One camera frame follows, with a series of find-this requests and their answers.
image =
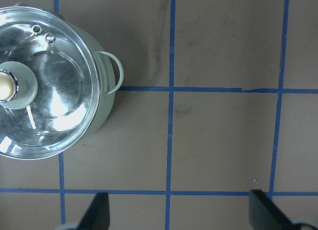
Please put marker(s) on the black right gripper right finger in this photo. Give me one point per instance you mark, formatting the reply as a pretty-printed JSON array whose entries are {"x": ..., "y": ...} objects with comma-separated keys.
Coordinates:
[{"x": 263, "y": 214}]

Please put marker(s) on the glass pot lid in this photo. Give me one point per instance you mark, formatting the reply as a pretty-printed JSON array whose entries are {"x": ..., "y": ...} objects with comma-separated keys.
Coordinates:
[{"x": 27, "y": 88}]

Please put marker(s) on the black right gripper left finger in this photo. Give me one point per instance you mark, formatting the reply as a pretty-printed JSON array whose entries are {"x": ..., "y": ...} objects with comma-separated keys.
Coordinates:
[{"x": 97, "y": 216}]

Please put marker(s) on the pale green electric pot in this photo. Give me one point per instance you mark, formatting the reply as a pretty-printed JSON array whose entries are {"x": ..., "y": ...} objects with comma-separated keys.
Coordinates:
[{"x": 106, "y": 91}]

